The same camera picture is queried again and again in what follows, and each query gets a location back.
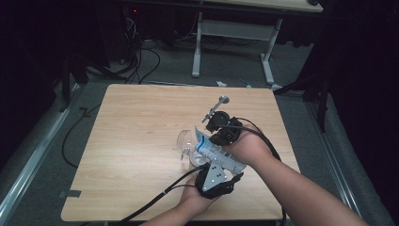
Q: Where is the black stand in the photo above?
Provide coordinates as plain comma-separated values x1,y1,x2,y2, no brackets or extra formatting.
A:
272,70,331,133
57,51,90,113

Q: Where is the bundle of black cables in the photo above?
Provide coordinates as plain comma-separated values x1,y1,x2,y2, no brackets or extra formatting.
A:
84,17,162,85

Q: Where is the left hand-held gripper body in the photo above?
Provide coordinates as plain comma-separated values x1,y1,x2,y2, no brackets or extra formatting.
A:
195,161,236,201

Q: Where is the right hand-held gripper cable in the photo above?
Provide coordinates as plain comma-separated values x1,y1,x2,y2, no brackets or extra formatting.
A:
215,117,288,226

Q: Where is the grey tape strip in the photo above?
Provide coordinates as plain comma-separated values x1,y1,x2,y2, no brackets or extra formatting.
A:
59,189,82,200

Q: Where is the hand-held gripper cable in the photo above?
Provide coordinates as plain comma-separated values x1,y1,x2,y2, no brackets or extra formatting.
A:
215,117,288,226
119,163,209,224

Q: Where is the left hand-held gripper cable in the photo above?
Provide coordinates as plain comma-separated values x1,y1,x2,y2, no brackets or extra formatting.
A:
119,163,209,224

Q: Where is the white metal desk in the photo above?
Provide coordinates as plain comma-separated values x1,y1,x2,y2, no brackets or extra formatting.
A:
191,0,324,86

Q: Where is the metal floor rail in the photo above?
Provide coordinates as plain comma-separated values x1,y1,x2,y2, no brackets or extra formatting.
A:
305,100,367,220
0,83,85,220

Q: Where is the clear glass jar with lid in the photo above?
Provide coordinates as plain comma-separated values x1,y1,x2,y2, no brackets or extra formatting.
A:
176,129,210,168

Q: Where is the person's left hand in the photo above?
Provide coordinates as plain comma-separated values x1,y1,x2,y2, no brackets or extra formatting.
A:
180,176,220,215

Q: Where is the thin black floor cable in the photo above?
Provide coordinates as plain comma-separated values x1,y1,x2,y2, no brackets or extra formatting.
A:
61,103,103,169

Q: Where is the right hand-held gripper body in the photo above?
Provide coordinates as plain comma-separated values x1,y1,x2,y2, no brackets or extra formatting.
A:
201,95,244,147

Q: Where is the person's right hand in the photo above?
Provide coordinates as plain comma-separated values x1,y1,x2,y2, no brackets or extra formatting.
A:
224,126,274,168

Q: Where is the white and blue pouch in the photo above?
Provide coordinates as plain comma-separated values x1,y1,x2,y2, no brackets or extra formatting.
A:
194,126,247,176

